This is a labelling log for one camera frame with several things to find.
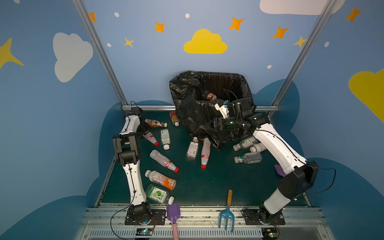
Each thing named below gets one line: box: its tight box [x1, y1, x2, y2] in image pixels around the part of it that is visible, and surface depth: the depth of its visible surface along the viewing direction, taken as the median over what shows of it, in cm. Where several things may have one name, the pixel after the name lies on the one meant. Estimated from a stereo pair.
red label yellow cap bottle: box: [207, 92, 217, 100], surface depth 98 cm
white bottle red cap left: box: [143, 131, 160, 147], surface depth 104 cm
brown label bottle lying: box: [145, 119, 168, 128], surface depth 113 cm
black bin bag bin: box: [169, 71, 256, 150], surface depth 94 cm
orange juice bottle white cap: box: [145, 170, 177, 191], surface depth 84 cm
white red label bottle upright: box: [201, 137, 211, 169], surface depth 97 cm
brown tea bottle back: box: [169, 111, 180, 127], surface depth 113 cm
